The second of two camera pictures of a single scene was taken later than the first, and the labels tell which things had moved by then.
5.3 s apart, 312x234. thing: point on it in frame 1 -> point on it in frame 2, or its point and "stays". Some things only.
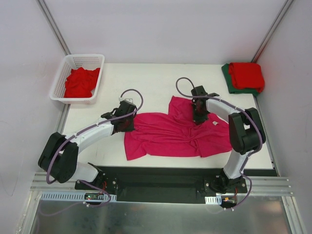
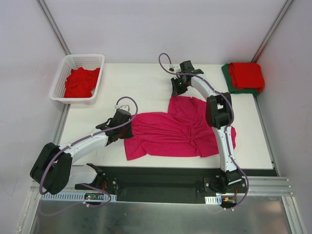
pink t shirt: [175, 133] stays
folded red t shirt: [248, 75] stays
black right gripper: [199, 115] -> [177, 88]
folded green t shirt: [230, 82] stays
